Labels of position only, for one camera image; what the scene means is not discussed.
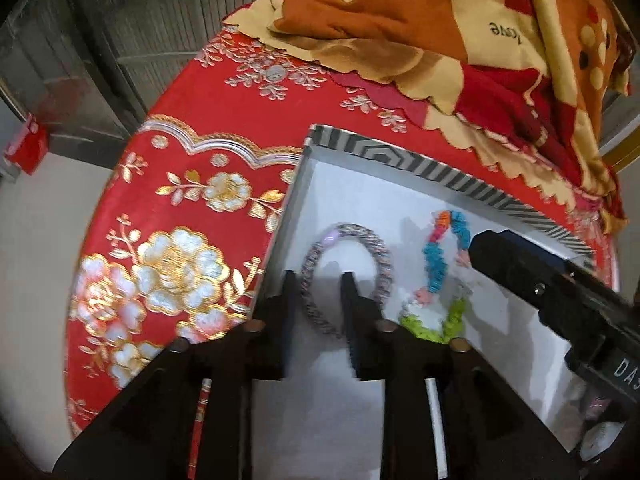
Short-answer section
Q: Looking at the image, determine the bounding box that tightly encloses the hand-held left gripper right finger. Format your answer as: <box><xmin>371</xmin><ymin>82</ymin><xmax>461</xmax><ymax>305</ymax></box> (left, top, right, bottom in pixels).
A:
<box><xmin>341</xmin><ymin>271</ymin><xmax>583</xmax><ymax>480</ymax></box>

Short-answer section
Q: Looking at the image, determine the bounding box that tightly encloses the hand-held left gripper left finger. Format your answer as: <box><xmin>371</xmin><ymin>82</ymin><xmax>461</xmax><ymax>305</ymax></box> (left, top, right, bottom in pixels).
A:
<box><xmin>52</xmin><ymin>271</ymin><xmax>301</xmax><ymax>480</ymax></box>

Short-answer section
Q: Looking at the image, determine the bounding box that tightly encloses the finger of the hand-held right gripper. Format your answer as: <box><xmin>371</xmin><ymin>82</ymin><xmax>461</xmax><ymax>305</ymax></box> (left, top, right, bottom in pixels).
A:
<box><xmin>470</xmin><ymin>229</ymin><xmax>636</xmax><ymax>341</ymax></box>

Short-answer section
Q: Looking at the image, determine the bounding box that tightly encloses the silver chain bracelet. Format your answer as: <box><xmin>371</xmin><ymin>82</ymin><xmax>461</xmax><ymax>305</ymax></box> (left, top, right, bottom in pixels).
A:
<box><xmin>300</xmin><ymin>223</ymin><xmax>393</xmax><ymax>339</ymax></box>

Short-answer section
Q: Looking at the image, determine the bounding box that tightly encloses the multicolour spiral scrunchie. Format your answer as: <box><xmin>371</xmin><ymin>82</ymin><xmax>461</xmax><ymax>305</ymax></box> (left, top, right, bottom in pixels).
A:
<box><xmin>400</xmin><ymin>208</ymin><xmax>473</xmax><ymax>345</ymax></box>

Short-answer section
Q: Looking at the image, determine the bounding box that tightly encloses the white fluffy scrunchie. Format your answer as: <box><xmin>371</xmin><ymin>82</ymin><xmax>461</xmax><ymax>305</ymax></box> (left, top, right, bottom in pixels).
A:
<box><xmin>580</xmin><ymin>420</ymin><xmax>626</xmax><ymax>463</ymax></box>

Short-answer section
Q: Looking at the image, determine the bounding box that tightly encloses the white tray with striped rim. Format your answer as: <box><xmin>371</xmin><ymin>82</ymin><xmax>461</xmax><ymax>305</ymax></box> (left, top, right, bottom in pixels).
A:
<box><xmin>192</xmin><ymin>124</ymin><xmax>601</xmax><ymax>480</ymax></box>

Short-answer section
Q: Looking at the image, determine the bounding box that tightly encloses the red embroidered floral tablecloth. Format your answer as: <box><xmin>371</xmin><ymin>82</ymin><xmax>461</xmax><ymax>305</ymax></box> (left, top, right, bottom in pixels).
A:
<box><xmin>62</xmin><ymin>25</ymin><xmax>623</xmax><ymax>480</ymax></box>

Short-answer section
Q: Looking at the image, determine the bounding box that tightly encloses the orange red patterned blanket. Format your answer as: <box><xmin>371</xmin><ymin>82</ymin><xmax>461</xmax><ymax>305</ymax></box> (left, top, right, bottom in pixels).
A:
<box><xmin>222</xmin><ymin>0</ymin><xmax>636</xmax><ymax>235</ymax></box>

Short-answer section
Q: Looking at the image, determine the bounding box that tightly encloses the red box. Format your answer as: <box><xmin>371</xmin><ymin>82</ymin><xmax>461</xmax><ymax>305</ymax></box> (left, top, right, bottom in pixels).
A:
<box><xmin>5</xmin><ymin>115</ymin><xmax>51</xmax><ymax>176</ymax></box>

